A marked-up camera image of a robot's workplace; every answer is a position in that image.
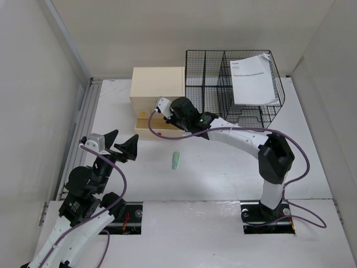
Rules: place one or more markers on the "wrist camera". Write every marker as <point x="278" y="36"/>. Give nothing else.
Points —
<point x="95" y="142"/>
<point x="163" y="106"/>

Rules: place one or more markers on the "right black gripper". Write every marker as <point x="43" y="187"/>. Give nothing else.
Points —
<point x="172" y="120"/>

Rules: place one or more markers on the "white instruction booklet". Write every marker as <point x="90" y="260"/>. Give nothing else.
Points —
<point x="252" y="81"/>

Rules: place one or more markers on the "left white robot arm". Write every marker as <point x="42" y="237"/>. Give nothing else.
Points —
<point x="82" y="215"/>

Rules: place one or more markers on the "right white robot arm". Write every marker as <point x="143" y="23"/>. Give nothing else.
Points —
<point x="274" y="155"/>

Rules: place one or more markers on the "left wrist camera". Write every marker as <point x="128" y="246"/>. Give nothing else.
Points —
<point x="95" y="142"/>

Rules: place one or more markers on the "beige wooden drawer cabinet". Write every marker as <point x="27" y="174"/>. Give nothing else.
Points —
<point x="149" y="83"/>

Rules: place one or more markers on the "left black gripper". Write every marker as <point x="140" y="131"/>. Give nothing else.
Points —
<point x="128" y="148"/>

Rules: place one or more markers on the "black wire mesh organizer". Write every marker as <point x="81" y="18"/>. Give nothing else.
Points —
<point x="208" y="85"/>

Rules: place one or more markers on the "aluminium rail left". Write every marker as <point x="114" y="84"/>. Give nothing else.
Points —
<point x="81" y="125"/>

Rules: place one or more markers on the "green highlighter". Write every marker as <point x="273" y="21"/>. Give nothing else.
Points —
<point x="175" y="160"/>

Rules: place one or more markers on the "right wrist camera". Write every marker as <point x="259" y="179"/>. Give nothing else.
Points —
<point x="163" y="106"/>

